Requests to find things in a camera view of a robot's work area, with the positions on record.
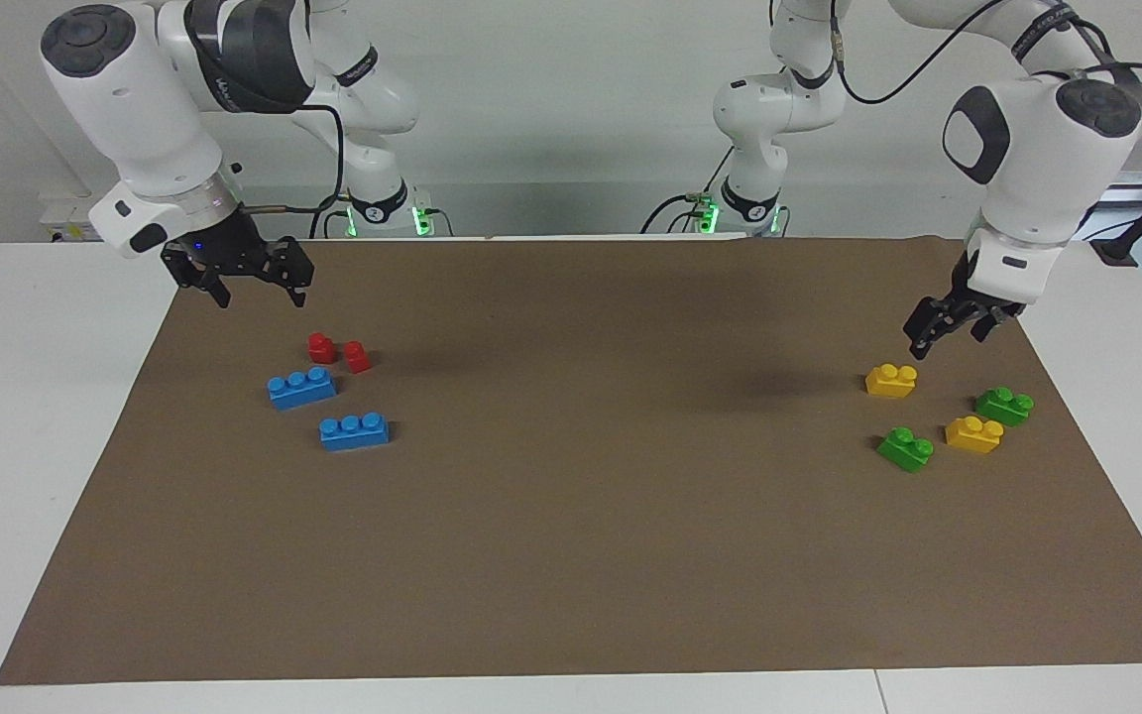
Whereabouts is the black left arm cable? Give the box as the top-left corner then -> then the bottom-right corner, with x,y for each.
824,0 -> 1142,234

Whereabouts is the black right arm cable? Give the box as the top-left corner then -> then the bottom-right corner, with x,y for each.
239,104 -> 347,215

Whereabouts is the black base cable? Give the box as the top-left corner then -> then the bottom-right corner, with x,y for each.
310,191 -> 356,239
640,149 -> 737,236

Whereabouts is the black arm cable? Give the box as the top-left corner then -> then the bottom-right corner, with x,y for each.
824,0 -> 1142,234
239,104 -> 347,215

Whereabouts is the brown table mat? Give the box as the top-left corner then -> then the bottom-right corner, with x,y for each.
0,236 -> 1142,687

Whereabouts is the yellow two-stud block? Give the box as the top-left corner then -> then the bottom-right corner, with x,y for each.
944,416 -> 1006,455
864,363 -> 919,400

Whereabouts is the blue three-stud block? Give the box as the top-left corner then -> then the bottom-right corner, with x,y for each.
267,366 -> 339,412
319,412 -> 392,453

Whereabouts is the green two-stud block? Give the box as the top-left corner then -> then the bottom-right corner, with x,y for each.
876,426 -> 935,473
974,386 -> 1036,428

